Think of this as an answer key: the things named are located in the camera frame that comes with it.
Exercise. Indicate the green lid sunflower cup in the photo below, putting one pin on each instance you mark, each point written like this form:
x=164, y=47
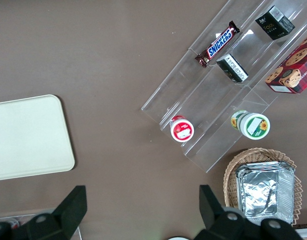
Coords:
x=256, y=126

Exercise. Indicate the Snickers chocolate bar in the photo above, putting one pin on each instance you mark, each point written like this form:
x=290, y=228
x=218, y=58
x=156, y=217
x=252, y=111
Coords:
x=218, y=45

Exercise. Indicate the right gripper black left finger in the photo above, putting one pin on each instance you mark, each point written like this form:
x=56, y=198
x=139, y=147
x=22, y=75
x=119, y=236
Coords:
x=66, y=215

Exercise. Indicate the small black carton box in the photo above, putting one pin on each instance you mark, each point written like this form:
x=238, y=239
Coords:
x=231, y=67
x=271, y=25

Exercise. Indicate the light wicker basket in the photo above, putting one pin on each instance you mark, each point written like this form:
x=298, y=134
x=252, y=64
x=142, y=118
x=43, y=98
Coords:
x=230, y=175

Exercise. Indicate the white plastic bin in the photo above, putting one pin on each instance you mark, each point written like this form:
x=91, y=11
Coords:
x=306, y=233

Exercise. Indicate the clear acrylic stepped shelf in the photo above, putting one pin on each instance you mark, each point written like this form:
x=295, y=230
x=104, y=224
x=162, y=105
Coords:
x=213, y=87

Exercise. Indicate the aluminium foil tray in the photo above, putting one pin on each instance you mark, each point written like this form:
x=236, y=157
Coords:
x=258, y=192

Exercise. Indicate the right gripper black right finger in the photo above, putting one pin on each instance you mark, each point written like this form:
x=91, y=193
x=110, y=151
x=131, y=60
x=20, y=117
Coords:
x=218, y=222

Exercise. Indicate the red lid yogurt cup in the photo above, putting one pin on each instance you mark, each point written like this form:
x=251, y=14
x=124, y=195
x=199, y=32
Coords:
x=182, y=130

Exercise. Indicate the red plaid cookie box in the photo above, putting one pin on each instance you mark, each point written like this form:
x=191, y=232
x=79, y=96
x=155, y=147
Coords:
x=296, y=72

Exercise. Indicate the cream rectangular plastic tray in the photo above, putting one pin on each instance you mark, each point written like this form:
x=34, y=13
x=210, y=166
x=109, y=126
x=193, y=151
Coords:
x=31, y=137

